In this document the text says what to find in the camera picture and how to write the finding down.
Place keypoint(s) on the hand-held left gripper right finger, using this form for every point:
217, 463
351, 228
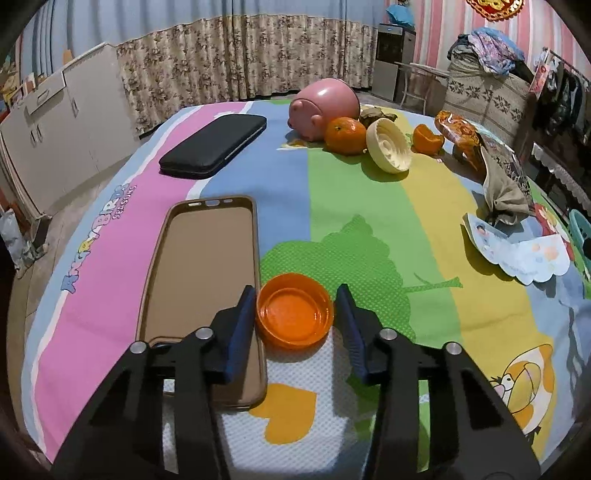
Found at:
348, 332

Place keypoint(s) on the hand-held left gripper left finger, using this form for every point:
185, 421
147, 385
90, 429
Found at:
242, 332

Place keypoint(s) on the orange plastic lid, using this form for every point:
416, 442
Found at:
295, 314

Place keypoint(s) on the orange tangerine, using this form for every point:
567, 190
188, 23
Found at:
344, 136

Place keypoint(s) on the brown paper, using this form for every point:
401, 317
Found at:
503, 194
374, 115

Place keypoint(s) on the brown phone case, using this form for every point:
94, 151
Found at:
203, 263

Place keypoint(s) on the white scalloped paper card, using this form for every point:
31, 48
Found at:
508, 251

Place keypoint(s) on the cream plastic lid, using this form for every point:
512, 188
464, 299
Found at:
388, 147

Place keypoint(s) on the black textured case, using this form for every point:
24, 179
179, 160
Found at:
212, 145

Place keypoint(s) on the peeled tangerine piece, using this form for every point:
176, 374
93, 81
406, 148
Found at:
425, 138

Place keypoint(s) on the orange snack bag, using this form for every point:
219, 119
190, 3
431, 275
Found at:
457, 131

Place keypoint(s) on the pink mug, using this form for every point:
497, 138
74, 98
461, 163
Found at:
323, 101

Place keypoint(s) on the shiny printed packet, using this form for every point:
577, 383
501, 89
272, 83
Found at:
508, 159

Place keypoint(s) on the teal plastic basket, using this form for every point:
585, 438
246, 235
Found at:
582, 235

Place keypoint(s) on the dark cabinet with lace cloth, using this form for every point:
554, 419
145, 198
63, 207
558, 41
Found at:
561, 173

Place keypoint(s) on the folding table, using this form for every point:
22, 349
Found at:
425, 69

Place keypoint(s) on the white cabinet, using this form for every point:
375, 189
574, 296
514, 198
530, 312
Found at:
69, 120

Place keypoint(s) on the floral covered furniture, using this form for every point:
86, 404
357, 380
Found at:
489, 97

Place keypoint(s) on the floral and blue curtain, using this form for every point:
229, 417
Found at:
207, 60

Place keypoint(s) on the grey water dispenser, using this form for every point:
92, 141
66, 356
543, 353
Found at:
388, 50

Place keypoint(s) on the pile of clothes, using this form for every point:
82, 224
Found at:
489, 46

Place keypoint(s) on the blue cloth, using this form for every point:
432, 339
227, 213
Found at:
400, 16

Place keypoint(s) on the clothes rack with garments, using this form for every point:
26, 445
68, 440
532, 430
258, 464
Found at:
561, 92

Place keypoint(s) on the red wall decoration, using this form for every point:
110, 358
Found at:
489, 5

